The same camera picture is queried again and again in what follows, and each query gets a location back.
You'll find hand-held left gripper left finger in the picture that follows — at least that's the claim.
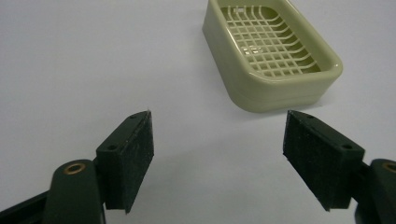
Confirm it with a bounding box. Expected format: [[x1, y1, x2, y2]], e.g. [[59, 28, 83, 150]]
[[94, 110, 155, 215]]

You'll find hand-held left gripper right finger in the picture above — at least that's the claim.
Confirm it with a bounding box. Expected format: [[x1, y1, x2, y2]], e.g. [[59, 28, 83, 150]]
[[282, 109, 366, 212]]

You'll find pale green plastic basket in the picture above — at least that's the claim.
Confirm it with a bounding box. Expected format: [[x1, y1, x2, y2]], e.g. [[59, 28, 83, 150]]
[[202, 0, 344, 114]]

